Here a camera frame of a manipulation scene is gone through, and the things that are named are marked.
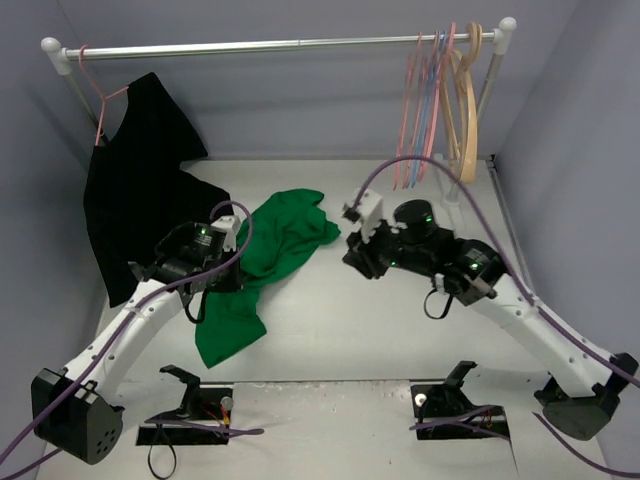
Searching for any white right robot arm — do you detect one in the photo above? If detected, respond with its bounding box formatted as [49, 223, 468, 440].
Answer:
[343, 195, 639, 441]

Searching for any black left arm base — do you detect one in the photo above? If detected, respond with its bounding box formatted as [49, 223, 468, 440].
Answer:
[136, 365, 233, 447]

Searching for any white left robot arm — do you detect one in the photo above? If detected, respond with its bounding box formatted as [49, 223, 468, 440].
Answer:
[31, 215, 241, 465]

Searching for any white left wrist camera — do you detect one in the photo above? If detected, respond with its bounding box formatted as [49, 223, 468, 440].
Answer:
[211, 215, 241, 252]

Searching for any black t shirt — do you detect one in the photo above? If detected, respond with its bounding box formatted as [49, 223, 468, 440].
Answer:
[83, 73, 233, 307]

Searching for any thin black cable loop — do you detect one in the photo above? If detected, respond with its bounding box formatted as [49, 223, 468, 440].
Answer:
[146, 424, 177, 479]

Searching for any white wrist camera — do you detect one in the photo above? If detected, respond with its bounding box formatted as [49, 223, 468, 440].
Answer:
[211, 215, 241, 252]
[342, 188, 383, 244]

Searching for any silver clothes rack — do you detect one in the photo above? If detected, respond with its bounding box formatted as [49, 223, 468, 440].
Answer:
[40, 17, 517, 130]

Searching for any blue hanger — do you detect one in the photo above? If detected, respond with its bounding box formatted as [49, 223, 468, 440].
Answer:
[396, 30, 450, 157]

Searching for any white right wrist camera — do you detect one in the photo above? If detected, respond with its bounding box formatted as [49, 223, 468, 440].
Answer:
[342, 188, 383, 244]

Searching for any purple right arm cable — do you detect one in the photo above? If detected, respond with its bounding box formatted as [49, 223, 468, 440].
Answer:
[353, 155, 640, 476]

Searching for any green t shirt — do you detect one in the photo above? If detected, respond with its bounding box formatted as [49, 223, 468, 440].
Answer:
[195, 188, 341, 368]

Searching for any pink hanger with black shirt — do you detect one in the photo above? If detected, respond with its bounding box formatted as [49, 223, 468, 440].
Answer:
[78, 44, 130, 147]

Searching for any pink hanger right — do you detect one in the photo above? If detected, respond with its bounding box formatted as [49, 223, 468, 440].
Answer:
[410, 22, 457, 157]

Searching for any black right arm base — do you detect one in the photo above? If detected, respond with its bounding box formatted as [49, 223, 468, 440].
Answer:
[410, 360, 510, 441]

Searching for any pink hanger leftmost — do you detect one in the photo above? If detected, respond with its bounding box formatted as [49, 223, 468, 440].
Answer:
[395, 33, 423, 157]

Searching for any wooden hanger front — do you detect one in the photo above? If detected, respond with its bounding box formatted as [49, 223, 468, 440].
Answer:
[451, 22, 483, 184]

